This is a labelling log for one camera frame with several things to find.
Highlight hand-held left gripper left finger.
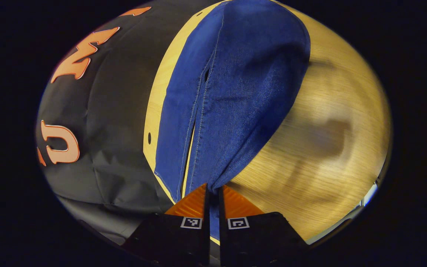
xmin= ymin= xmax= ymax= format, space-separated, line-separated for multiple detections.
xmin=123 ymin=183 xmax=211 ymax=267

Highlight blue denim jeans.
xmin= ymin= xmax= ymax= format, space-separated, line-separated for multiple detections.
xmin=154 ymin=0 xmax=311 ymax=241

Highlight black backdrop cloth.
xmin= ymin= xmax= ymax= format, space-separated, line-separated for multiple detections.
xmin=35 ymin=0 xmax=222 ymax=246

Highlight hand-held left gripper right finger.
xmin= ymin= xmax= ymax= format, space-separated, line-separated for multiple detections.
xmin=219 ymin=185 xmax=310 ymax=267

